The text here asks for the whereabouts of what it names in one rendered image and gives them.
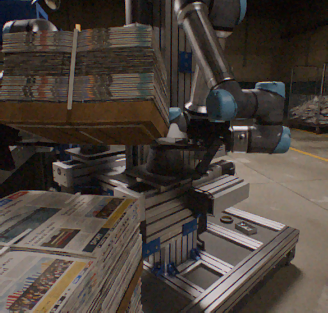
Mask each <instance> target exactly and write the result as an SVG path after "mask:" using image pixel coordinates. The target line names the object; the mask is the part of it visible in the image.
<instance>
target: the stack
mask: <svg viewBox="0 0 328 313"><path fill-rule="evenodd" d="M139 201H140V199H138V198H127V197H119V196H99V195H81V193H80V192H78V193H76V194H75V195H73V194H68V193H64V192H47V191H32V190H22V191H19V192H16V193H14V194H11V195H9V196H7V197H5V198H3V199H0V313H117V312H118V309H119V307H120V304H121V302H122V301H123V299H124V296H125V295H126V292H127V289H128V287H129V286H130V285H131V282H132V280H133V278H134V275H135V273H136V271H137V270H138V267H139V265H140V263H141V259H142V254H141V253H142V235H141V234H139V233H140V229H139V227H140V222H139V220H140V214H139V213H140V211H141V210H140V209H139V206H140V204H139ZM140 280H141V278H140V279H139V281H138V283H137V284H136V287H135V289H134V293H133V295H132V297H131V300H130V302H129V303H128V306H127V309H126V311H125V313H143V310H142V304H140V303H141V301H140V298H141V294H140V293H141V288H140V286H141V284H142V283H141V282H140Z"/></svg>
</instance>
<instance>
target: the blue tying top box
mask: <svg viewBox="0 0 328 313"><path fill-rule="evenodd" d="M31 4H33V1H29V0H0V25H6V24H7V23H8V22H12V21H17V20H18V21H23V20H31V19H44V20H47V21H48V15H47V14H46V13H45V12H44V10H43V9H42V8H41V6H40V5H38V4H37V2H36V4H35V5H34V7H32V8H30V6H31Z"/></svg>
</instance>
